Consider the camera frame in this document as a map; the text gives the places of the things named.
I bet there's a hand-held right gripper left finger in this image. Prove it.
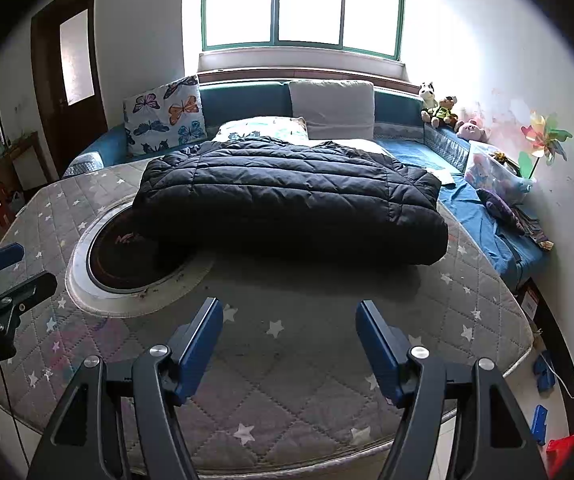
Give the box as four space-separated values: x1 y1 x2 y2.
27 296 224 480

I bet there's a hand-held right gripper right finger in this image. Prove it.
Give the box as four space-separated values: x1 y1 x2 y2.
356 300 550 480

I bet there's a black down jacket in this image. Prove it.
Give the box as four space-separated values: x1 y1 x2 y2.
131 136 450 266

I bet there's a grey star quilted mattress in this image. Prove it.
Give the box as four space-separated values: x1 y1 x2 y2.
0 162 535 476

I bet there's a patterned blue cloth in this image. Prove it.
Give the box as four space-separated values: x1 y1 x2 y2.
62 152 105 178

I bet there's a dark wooden door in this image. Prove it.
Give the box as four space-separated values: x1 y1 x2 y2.
31 0 110 166

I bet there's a blue bed sheet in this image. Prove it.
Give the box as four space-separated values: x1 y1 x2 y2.
377 137 550 291

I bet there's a blue plastic toy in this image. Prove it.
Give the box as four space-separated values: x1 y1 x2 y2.
534 355 558 393
532 404 550 446

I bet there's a purple cloth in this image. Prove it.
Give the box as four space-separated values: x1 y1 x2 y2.
484 190 526 235

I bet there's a patterned paper pile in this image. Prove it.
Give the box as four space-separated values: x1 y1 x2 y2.
517 207 555 252

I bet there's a clear plastic toy box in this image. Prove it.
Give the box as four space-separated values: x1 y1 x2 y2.
464 141 535 206

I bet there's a red plastic item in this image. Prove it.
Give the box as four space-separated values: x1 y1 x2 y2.
547 432 574 480

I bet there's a butterfly print pillow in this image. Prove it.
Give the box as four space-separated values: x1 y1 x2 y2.
123 75 208 157

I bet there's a white butterfly pillow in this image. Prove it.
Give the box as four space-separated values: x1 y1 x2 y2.
212 116 310 145

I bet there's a pink bear plush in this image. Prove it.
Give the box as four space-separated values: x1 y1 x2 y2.
454 119 488 143

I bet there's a grey pillow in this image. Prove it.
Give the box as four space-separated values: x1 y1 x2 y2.
288 80 376 141

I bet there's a bear plush in green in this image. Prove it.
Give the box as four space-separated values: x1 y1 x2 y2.
429 95 460 128

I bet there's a cow plush toy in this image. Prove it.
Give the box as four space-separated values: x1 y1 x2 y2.
419 80 442 123

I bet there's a colourful pinwheel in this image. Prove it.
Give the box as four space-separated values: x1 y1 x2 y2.
517 111 574 181

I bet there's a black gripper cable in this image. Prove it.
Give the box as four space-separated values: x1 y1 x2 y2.
0 360 30 461

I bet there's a green frame window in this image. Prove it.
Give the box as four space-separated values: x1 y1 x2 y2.
199 0 408 61

